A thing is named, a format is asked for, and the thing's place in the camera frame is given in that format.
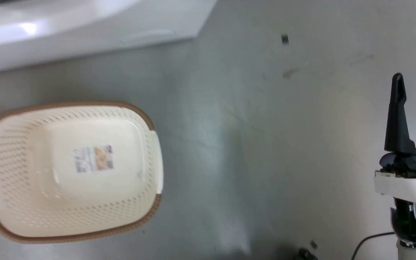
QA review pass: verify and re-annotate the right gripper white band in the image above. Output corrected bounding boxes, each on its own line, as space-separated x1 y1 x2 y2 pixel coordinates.
374 69 416 206

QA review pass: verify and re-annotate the white washing machine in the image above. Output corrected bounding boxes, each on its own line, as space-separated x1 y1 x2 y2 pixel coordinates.
0 0 218 75

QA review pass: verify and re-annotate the white washing machine door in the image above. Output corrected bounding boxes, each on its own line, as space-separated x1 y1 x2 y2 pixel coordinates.
0 0 140 48

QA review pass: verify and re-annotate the cream laundry basket brown rim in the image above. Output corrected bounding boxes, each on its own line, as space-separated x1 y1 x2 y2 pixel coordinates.
0 101 164 244

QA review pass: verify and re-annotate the small dark floor debris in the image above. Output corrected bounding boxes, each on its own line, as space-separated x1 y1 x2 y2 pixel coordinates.
294 240 319 260

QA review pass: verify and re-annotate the paper label sticker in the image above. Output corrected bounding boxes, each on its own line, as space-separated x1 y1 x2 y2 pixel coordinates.
72 145 115 174

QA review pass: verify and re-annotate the thin black cable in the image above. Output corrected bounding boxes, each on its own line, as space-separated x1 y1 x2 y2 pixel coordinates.
350 232 396 260

